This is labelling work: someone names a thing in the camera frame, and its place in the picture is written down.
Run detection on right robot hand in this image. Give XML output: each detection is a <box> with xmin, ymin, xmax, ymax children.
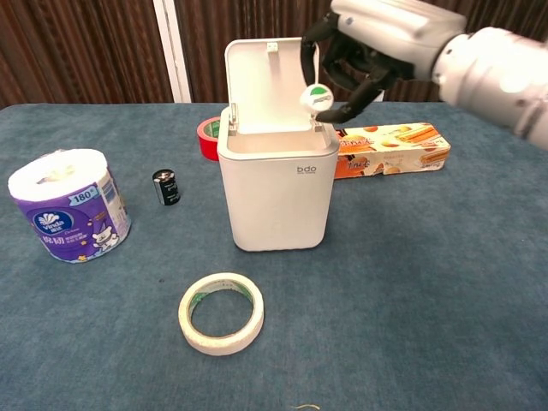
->
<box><xmin>301</xmin><ymin>0</ymin><xmax>468</xmax><ymax>124</ymax></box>

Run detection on small white-green disc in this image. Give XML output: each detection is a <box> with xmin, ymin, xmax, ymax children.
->
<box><xmin>300</xmin><ymin>83</ymin><xmax>333</xmax><ymax>112</ymax></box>

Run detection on white square container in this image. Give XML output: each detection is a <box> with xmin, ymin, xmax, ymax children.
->
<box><xmin>217</xmin><ymin>37</ymin><xmax>342</xmax><ymax>253</ymax></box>

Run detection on orange biscuit box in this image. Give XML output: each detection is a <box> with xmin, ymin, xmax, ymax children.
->
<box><xmin>332</xmin><ymin>122</ymin><xmax>452</xmax><ymax>180</ymax></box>

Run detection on red tape roll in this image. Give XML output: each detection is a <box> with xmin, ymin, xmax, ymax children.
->
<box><xmin>196</xmin><ymin>115</ymin><xmax>223</xmax><ymax>163</ymax></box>

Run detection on black cylindrical battery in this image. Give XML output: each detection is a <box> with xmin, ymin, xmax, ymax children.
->
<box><xmin>152</xmin><ymin>169</ymin><xmax>182</xmax><ymax>206</ymax></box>

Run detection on blue table mat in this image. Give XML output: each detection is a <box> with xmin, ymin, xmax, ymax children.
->
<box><xmin>0</xmin><ymin>100</ymin><xmax>548</xmax><ymax>411</ymax></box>

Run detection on white masking tape roll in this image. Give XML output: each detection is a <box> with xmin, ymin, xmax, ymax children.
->
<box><xmin>177</xmin><ymin>271</ymin><xmax>265</xmax><ymax>357</ymax></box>

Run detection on purple wrapped toilet paper roll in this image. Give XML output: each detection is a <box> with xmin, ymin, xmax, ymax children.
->
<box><xmin>7</xmin><ymin>148</ymin><xmax>132</xmax><ymax>265</ymax></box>

